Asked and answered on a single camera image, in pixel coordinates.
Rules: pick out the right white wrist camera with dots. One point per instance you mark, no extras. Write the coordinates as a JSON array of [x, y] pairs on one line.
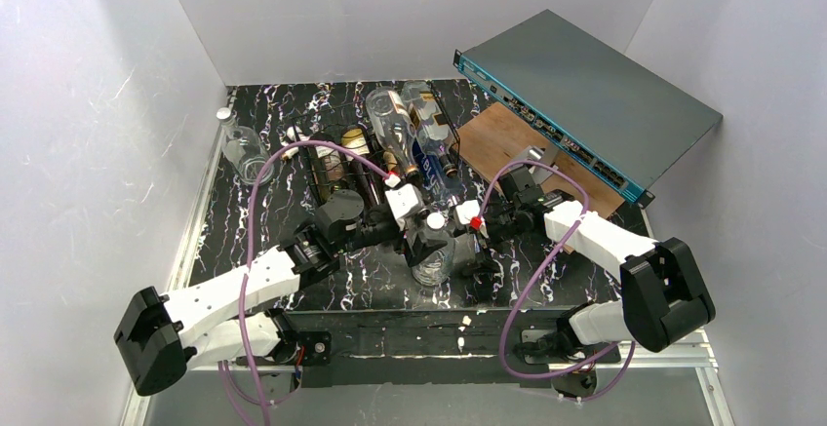
[[467, 215]]

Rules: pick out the brown wooden board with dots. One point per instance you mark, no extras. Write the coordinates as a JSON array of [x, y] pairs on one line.
[[494, 137]]

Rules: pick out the clear bottle dark label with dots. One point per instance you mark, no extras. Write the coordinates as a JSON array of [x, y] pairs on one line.
[[436, 258]]

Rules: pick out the grey metal bracket stand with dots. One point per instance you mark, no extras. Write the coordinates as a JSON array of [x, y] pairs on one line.
[[546, 156]]

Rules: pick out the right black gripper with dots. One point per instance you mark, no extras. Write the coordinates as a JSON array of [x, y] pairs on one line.
[[483, 242]]

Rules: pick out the black wire wine rack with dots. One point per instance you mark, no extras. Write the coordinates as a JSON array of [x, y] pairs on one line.
[[355, 115]]

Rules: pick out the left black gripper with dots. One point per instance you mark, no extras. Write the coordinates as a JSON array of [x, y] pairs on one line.
[[418, 242]]

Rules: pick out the clear bottle gold label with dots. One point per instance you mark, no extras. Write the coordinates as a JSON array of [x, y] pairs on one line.
[[433, 127]]

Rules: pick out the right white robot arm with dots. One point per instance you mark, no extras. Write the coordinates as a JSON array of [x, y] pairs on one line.
[[663, 296]]

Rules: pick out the clear bottle brown neck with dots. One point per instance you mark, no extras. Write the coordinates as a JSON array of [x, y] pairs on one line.
[[392, 125]]

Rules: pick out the blue label clear bottle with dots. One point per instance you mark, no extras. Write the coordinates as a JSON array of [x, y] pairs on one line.
[[440, 175]]

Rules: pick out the clear bottle red label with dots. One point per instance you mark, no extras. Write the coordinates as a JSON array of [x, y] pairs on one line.
[[242, 147]]

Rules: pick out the teal network switch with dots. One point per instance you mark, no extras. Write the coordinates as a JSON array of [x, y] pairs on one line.
[[620, 121]]

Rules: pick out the dark wine bottle gold cap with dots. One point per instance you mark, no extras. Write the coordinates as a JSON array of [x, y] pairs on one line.
[[361, 176]]

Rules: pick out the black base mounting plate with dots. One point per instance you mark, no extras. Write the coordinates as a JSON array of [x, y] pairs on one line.
[[401, 347]]

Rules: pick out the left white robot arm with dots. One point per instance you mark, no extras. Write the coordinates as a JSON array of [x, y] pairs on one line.
[[162, 335]]

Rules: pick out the dark wine bottle silver cap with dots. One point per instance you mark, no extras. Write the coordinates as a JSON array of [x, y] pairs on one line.
[[329, 171]]

